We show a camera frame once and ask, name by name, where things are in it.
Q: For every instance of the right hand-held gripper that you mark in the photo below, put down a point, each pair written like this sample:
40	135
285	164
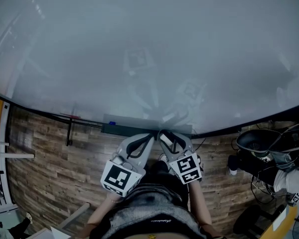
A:
187	168

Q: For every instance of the white whiteboard with black frame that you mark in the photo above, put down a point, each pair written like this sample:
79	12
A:
149	46

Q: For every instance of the yellow desk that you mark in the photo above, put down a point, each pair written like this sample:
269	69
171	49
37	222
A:
286	223

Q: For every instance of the person's right forearm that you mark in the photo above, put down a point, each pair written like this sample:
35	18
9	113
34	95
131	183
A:
199	203

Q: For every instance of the spare hand-held gripper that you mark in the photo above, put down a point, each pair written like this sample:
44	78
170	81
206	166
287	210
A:
297	198

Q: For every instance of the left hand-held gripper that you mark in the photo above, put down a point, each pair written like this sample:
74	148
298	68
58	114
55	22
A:
117	178

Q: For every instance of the white metal rack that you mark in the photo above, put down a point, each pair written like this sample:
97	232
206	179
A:
0	200

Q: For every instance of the person's white shoe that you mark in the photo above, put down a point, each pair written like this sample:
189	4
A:
233	171
164	158

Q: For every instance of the black chair base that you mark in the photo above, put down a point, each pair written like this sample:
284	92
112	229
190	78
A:
249	220

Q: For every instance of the grey metal bar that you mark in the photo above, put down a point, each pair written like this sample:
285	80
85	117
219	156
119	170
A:
74	215

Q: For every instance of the person's grey knit top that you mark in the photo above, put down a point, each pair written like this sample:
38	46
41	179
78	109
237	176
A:
144	213

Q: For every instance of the gold pendant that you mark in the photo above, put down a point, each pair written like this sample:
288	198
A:
152	236

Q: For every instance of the white bag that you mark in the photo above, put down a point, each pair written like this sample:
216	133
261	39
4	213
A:
291	182

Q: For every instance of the black office chair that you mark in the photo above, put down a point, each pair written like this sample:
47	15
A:
256	138

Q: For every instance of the person's black trousers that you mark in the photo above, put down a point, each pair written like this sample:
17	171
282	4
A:
162	178

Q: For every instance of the person's left forearm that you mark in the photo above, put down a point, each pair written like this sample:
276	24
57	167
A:
102	210

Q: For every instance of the dark marker tray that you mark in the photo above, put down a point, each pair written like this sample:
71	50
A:
129	129

